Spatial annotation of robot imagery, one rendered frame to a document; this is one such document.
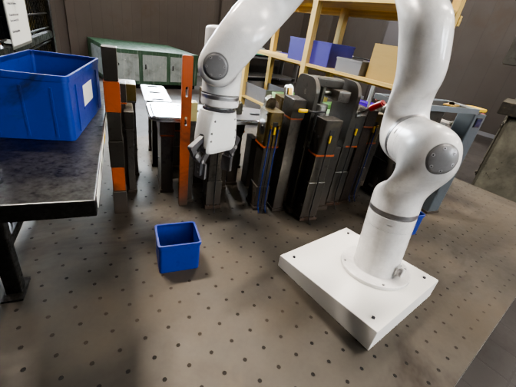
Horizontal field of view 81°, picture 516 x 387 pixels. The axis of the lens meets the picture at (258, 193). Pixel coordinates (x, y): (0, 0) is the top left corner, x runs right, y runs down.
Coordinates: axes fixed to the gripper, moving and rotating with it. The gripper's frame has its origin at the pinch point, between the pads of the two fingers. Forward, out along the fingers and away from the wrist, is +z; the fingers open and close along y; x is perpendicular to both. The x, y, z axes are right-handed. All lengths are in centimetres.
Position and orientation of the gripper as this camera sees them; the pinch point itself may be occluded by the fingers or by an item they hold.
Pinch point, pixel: (213, 170)
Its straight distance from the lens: 75.8
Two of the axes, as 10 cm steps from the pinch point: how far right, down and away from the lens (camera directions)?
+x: 8.0, 3.5, -4.8
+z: -1.5, 9.0, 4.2
